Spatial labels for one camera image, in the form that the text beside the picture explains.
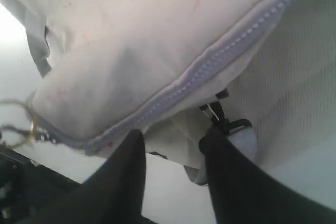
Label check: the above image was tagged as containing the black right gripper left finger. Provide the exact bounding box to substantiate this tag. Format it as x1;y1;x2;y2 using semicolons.
22;130;146;223

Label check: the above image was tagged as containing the white grey duffel bag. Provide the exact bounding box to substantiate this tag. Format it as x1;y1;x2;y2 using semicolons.
1;0;335;177

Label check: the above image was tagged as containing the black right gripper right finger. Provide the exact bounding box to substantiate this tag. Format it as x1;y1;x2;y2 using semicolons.
199;126;335;223

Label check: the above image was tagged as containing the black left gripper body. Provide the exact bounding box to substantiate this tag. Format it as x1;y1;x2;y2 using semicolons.
1;147;87;223

